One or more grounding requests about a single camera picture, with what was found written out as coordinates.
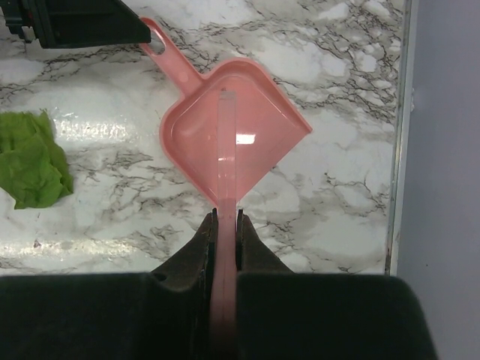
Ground pink plastic dustpan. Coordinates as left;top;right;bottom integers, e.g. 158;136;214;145
142;18;312;207

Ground pink hand brush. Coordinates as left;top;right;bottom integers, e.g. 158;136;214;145
209;88;237;359

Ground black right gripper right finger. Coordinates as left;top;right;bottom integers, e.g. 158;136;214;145
236;213;437;359

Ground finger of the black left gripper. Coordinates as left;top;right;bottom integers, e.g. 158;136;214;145
2;0;151;49

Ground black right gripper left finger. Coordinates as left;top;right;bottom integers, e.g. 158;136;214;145
1;211;218;359

